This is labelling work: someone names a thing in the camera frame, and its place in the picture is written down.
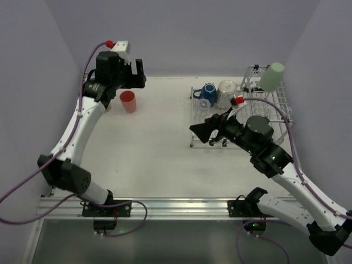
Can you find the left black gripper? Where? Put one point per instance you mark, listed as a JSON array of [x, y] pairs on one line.
[[133, 78]]

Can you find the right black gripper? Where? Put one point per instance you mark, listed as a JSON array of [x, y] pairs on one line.
[[218, 125]]

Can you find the pink plastic cup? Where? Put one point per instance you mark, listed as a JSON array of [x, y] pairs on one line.
[[128, 101]]

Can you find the green plastic cup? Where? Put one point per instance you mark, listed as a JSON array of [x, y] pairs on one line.
[[272, 77]]

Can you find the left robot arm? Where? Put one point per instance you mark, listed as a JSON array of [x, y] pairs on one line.
[[62, 167]]

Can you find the clear drinking glass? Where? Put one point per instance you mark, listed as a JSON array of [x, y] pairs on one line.
[[202, 107]]

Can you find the dark blue ceramic mug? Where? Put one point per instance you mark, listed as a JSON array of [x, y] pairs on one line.
[[208, 92]]

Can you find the white patterned mug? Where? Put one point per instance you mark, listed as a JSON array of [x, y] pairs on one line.
[[225, 92]]

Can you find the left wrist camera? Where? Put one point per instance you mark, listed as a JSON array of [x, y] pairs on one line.
[[122, 49]]

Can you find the metal wire dish rack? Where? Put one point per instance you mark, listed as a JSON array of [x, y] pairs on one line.
[[256, 100]]

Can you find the aluminium mounting rail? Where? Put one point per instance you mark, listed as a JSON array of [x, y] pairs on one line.
[[161, 209]]

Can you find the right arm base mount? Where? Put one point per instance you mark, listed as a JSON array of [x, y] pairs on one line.
[[246, 207]]

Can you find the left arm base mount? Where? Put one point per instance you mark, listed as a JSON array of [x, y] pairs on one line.
[[107, 210]]

